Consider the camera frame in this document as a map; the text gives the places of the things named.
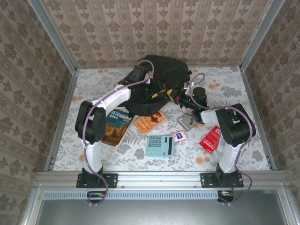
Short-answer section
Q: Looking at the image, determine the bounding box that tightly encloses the black backpack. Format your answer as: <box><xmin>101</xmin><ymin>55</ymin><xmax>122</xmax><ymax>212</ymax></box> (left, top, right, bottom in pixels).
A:
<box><xmin>118</xmin><ymin>55</ymin><xmax>193</xmax><ymax>117</ymax></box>

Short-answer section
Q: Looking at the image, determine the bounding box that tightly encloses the orange paperback book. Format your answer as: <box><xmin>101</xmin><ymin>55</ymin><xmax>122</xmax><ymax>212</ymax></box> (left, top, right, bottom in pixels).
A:
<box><xmin>133</xmin><ymin>109</ymin><xmax>169</xmax><ymax>136</ymax></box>

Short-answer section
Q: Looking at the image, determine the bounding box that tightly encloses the pink tissue pack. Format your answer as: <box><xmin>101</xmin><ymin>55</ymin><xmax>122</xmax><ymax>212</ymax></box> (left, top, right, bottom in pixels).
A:
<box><xmin>170</xmin><ymin>131</ymin><xmax>187</xmax><ymax>143</ymax></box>

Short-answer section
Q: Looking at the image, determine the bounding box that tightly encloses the red box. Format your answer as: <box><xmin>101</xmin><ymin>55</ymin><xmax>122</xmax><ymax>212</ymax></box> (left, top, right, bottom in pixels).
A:
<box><xmin>199</xmin><ymin>125</ymin><xmax>222</xmax><ymax>154</ymax></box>

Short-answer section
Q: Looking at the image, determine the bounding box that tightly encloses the teal calculator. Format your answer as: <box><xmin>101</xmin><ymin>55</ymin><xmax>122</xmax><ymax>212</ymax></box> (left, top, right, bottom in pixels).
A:
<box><xmin>145</xmin><ymin>135</ymin><xmax>176</xmax><ymax>158</ymax></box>

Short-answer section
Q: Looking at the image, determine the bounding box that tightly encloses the blue landscape cover book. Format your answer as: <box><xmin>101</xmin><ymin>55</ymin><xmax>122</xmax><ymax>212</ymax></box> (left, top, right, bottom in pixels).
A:
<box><xmin>100</xmin><ymin>107</ymin><xmax>136</xmax><ymax>148</ymax></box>

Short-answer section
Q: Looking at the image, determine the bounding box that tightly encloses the grey metal sheet panel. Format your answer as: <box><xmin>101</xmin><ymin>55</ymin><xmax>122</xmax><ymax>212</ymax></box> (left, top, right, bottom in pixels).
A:
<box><xmin>35</xmin><ymin>199</ymin><xmax>293</xmax><ymax>225</ymax></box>

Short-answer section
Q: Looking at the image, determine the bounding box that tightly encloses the thin aluminium frame rail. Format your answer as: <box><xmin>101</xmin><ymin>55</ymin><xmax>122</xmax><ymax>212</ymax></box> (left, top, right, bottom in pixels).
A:
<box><xmin>75</xmin><ymin>63</ymin><xmax>243</xmax><ymax>70</ymax></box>

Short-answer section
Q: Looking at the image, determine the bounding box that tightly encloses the aluminium frame side rail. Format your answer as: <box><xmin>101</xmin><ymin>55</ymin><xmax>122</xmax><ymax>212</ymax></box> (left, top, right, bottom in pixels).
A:
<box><xmin>239</xmin><ymin>67</ymin><xmax>278</xmax><ymax>171</ymax></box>
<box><xmin>44</xmin><ymin>67</ymin><xmax>79</xmax><ymax>172</ymax></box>

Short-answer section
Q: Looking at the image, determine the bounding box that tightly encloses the aluminium mounting rail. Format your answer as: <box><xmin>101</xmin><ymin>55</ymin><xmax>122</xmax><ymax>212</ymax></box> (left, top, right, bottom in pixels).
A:
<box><xmin>35</xmin><ymin>170</ymin><xmax>288</xmax><ymax>188</ymax></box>

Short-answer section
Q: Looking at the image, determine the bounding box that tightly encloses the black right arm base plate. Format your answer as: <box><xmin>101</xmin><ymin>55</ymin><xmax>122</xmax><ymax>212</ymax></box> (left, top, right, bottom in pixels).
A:
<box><xmin>200</xmin><ymin>172</ymin><xmax>244</xmax><ymax>188</ymax></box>

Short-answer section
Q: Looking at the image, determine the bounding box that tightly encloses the aluminium frame post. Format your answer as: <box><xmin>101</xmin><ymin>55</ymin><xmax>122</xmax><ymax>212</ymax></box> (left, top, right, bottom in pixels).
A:
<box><xmin>240</xmin><ymin>0</ymin><xmax>285</xmax><ymax>71</ymax></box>
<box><xmin>28</xmin><ymin>0</ymin><xmax>77</xmax><ymax>73</ymax></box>

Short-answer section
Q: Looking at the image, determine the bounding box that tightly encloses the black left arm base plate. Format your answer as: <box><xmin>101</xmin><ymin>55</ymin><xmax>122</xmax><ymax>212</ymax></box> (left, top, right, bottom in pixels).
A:
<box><xmin>76</xmin><ymin>172</ymin><xmax>118</xmax><ymax>189</ymax></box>

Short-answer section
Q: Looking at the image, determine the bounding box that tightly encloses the slotted grey cable duct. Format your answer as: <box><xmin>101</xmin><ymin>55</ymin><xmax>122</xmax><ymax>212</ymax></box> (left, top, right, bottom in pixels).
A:
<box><xmin>42</xmin><ymin>190</ymin><xmax>235</xmax><ymax>200</ymax></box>

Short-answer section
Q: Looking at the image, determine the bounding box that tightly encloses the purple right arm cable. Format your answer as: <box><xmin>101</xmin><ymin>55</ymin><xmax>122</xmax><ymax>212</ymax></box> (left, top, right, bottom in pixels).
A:
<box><xmin>187</xmin><ymin>73</ymin><xmax>257</xmax><ymax>207</ymax></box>

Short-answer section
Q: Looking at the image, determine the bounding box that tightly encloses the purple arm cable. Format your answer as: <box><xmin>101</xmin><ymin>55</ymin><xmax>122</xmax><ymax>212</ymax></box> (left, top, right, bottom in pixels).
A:
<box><xmin>187</xmin><ymin>73</ymin><xmax>257</xmax><ymax>207</ymax></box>
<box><xmin>79</xmin><ymin>60</ymin><xmax>155</xmax><ymax>208</ymax></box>

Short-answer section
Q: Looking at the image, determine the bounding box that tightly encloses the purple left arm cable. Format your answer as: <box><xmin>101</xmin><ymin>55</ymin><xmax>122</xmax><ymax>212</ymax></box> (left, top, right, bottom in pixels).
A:
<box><xmin>79</xmin><ymin>60</ymin><xmax>155</xmax><ymax>208</ymax></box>

